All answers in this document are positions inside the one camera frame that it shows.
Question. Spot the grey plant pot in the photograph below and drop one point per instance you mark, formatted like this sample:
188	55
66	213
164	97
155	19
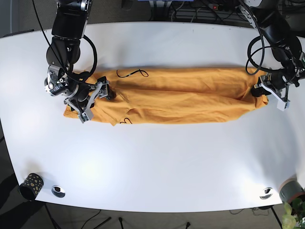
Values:
290	190

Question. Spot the green potted plant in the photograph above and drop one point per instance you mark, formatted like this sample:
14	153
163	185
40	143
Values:
294	216

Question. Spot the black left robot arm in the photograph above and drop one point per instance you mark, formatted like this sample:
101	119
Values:
274	33

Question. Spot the black dotted cup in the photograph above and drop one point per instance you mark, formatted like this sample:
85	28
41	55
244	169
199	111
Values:
31	186

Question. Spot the silver table grommet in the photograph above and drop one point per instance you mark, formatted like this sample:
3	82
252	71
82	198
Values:
58	191
266	193

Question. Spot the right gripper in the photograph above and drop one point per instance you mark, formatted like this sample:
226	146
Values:
84	99

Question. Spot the left silver table grommet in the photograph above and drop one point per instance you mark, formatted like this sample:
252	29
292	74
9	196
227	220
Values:
58	191

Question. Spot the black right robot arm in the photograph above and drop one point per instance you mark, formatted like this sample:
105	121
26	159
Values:
64	51

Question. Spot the right silver table grommet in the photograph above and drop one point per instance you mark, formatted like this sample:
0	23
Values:
266	193

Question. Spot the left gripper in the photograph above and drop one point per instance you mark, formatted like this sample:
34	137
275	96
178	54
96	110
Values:
265	87

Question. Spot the orange yellow T-shirt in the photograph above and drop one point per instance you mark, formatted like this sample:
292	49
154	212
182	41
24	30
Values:
177	96

